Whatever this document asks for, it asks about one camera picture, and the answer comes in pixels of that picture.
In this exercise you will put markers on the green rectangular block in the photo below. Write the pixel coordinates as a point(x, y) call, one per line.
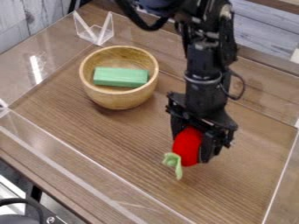
point(120, 77)

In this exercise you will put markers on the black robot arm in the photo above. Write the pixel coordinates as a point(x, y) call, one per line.
point(204, 22)

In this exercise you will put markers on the clear acrylic tray wall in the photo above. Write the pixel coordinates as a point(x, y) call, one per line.
point(86, 188)

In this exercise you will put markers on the wooden bowl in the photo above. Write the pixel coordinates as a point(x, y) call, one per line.
point(121, 56)

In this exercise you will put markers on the red plush strawberry toy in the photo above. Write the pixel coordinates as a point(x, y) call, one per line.
point(185, 150)

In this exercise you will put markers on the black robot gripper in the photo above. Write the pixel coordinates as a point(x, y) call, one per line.
point(213, 122)

